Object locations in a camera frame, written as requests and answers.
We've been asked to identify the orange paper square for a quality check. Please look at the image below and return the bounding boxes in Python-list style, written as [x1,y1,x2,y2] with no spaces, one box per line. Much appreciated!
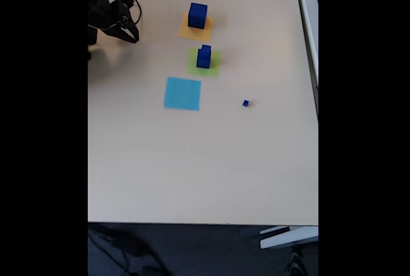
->
[177,12,214,42]

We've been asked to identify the light blue paper square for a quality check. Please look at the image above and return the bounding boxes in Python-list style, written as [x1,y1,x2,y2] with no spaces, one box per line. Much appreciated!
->
[163,76,202,111]

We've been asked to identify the green paper square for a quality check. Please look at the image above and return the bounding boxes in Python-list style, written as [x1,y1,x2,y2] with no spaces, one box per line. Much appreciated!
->
[186,47,222,79]

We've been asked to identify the large blue cube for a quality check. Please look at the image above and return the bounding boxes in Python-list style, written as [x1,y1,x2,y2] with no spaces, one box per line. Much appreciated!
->
[187,2,208,29]

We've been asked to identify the medium blue cube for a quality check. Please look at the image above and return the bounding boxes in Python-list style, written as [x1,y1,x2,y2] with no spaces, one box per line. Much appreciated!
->
[196,49,211,69]

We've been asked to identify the white neighbouring table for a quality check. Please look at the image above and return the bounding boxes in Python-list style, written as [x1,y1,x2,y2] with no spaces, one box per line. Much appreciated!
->
[293,0,319,117]

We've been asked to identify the white table leg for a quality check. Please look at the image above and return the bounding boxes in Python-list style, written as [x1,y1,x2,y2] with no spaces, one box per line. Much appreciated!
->
[259,225,319,250]

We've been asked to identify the black floor cable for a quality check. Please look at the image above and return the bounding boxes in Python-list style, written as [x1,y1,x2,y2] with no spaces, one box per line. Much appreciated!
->
[88,224,169,276]

